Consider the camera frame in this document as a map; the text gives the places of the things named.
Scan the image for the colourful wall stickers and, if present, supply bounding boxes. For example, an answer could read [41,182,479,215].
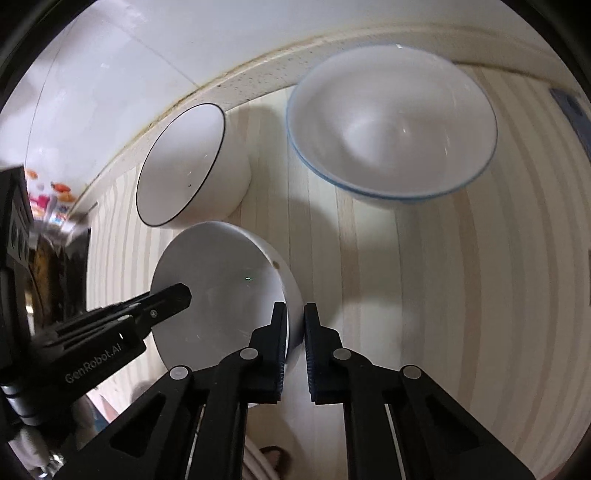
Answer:
[24,169,77,227]

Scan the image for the white bowl blue rim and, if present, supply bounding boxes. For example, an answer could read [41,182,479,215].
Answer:
[286,44,499,208]

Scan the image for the plain white bowl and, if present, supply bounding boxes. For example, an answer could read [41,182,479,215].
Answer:
[150,221,304,370]

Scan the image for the blue smartphone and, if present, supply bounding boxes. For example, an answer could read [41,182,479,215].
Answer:
[550,88,591,160]

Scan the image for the striped cat print mat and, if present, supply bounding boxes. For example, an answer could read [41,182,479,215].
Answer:
[85,59,591,480]

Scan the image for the white bowl dark rim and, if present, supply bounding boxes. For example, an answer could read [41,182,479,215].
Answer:
[135,103,252,229]

